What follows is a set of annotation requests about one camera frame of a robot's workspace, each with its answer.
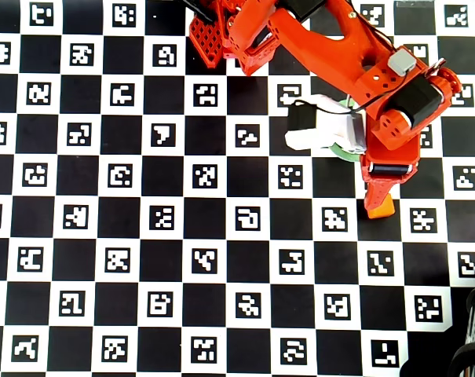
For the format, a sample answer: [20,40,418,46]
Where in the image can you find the red gripper body black motor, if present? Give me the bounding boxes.
[360,109,422,184]

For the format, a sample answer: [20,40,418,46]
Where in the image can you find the red gripper finger with black pad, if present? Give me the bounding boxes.
[363,174,413,211]

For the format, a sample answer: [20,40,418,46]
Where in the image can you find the orange cube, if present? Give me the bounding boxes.
[367,192,396,220]

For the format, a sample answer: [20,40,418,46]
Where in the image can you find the small white block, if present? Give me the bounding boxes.
[389,47,418,75]

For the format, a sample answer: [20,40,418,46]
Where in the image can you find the black white marker checkerboard mat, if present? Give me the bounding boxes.
[0,0,475,377]

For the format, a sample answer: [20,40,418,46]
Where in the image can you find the green flat ring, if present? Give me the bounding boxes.
[327,97,366,163]

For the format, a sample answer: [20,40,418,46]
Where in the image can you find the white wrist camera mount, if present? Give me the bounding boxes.
[284,93,367,153]

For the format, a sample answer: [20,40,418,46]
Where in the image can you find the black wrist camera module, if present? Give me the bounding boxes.
[287,101,319,133]

